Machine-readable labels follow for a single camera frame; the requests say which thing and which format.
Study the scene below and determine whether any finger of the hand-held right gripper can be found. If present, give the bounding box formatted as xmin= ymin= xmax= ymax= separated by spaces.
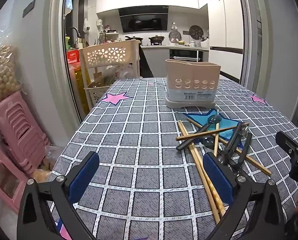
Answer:
xmin=275 ymin=125 xmax=298 ymax=156

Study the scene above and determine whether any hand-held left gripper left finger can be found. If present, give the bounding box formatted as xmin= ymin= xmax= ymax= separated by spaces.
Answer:
xmin=17 ymin=151 xmax=100 ymax=240

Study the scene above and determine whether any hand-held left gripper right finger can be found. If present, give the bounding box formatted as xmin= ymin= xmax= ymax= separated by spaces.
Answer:
xmin=203 ymin=152 xmax=286 ymax=240

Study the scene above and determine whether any wooden chopstick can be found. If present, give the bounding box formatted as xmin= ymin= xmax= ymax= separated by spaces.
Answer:
xmin=186 ymin=118 xmax=272 ymax=176
xmin=213 ymin=109 xmax=220 ymax=157
xmin=179 ymin=119 xmax=226 ymax=217
xmin=177 ymin=120 xmax=221 ymax=223
xmin=176 ymin=122 xmax=250 ymax=141

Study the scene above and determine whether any beige utensil holder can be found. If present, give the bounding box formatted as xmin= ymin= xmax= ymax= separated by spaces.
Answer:
xmin=165 ymin=59 xmax=221 ymax=108

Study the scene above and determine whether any clear bag of nuts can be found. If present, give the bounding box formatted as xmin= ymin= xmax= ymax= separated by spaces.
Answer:
xmin=36 ymin=145 xmax=62 ymax=183

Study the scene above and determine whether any grey checked star tablecloth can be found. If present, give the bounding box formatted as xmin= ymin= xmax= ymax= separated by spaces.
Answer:
xmin=47 ymin=77 xmax=298 ymax=240

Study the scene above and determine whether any stack of pink plastic stools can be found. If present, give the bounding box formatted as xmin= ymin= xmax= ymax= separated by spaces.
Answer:
xmin=0 ymin=91 xmax=52 ymax=178

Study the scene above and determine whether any pink plastic stool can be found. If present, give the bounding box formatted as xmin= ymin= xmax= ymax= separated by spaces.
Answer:
xmin=0 ymin=146 xmax=29 ymax=213

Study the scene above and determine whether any yellow oil bottle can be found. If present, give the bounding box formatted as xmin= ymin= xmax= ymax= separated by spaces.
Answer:
xmin=72 ymin=65 xmax=90 ymax=105

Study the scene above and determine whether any red plastic basket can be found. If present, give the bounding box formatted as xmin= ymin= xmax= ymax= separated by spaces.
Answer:
xmin=66 ymin=49 xmax=82 ymax=65

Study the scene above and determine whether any beige flower-cutout trolley rack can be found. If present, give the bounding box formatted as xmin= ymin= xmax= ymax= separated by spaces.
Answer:
xmin=79 ymin=40 xmax=141 ymax=110

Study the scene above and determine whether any white refrigerator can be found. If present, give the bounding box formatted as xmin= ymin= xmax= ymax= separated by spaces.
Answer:
xmin=208 ymin=0 xmax=244 ymax=83

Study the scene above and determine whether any built-in black oven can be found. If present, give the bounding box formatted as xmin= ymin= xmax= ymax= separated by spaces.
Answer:
xmin=169 ymin=49 xmax=203 ymax=63

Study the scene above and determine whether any bag of beige beans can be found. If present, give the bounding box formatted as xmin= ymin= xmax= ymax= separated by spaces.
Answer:
xmin=0 ymin=27 xmax=23 ymax=108

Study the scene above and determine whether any counter rack with bottles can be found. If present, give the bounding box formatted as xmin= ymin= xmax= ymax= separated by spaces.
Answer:
xmin=99 ymin=30 xmax=120 ymax=43

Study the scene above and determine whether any round metal steamer rack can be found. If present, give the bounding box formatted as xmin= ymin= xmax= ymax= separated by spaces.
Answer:
xmin=189 ymin=25 xmax=204 ymax=40

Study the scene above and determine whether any black kitchen faucet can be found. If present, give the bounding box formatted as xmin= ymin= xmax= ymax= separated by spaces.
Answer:
xmin=69 ymin=27 xmax=82 ymax=44

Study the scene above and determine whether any black wok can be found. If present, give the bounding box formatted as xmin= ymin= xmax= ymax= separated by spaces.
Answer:
xmin=124 ymin=35 xmax=144 ymax=43

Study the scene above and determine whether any round hanging pan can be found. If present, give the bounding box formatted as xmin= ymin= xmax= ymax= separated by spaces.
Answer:
xmin=168 ymin=30 xmax=182 ymax=44

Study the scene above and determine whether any black cooking pot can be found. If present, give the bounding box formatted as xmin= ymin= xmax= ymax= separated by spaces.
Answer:
xmin=148 ymin=35 xmax=166 ymax=45

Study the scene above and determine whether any black range hood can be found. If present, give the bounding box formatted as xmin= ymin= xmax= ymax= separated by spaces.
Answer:
xmin=118 ymin=6 xmax=169 ymax=33

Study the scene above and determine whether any grey sliding door frame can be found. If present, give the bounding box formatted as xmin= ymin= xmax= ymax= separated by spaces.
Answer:
xmin=49 ymin=0 xmax=89 ymax=128

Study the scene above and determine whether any black wall switch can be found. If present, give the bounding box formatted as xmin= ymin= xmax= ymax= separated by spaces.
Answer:
xmin=22 ymin=1 xmax=36 ymax=18

